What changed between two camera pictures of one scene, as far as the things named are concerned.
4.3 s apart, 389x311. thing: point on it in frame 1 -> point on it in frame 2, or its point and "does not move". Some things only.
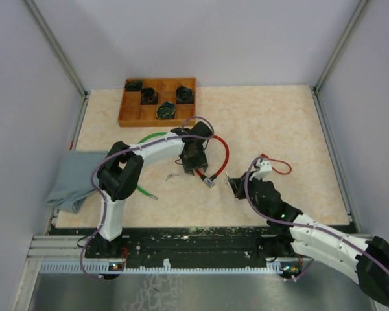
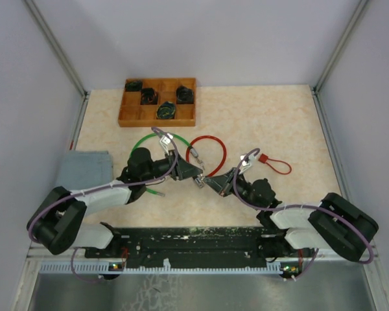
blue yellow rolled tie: [166, 110] does not move
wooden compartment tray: [157, 101] does not move
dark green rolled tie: [133, 85] does not move
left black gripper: [201, 162] -> [180, 169]
